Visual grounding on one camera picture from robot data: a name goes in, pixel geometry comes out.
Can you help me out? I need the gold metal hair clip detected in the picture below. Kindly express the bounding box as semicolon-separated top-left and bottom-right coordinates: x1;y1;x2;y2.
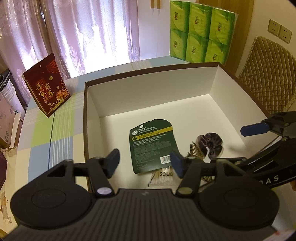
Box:
186;142;214;185

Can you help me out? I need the cotton swab bag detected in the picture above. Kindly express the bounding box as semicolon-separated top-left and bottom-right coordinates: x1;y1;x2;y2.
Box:
148;166;181;191

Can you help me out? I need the dark purple velvet scrunchie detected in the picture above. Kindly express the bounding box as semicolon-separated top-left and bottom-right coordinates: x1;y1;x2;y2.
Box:
196;133;223;160

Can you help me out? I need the dark green mask packet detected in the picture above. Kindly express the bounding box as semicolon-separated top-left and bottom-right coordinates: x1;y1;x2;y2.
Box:
129;119;178;174

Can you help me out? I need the brown cardboard storage box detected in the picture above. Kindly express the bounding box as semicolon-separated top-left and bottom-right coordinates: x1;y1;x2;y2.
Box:
83;63;275;189

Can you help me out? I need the checkered tablecloth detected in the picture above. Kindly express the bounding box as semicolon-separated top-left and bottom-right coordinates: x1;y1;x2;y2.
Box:
14;55;186;186

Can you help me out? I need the red gold gift box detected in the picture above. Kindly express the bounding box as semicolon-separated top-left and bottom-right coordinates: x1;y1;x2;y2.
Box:
23;53;70;117

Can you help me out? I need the green tissue pack bundle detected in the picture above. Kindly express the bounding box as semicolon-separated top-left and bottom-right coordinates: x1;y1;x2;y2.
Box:
170;1;237;64

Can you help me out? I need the pink patterned curtain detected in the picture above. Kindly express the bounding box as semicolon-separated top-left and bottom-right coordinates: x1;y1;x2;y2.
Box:
1;1;140;103

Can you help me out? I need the wall power socket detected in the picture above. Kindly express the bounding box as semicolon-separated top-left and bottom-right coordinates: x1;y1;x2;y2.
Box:
267;19;292;44

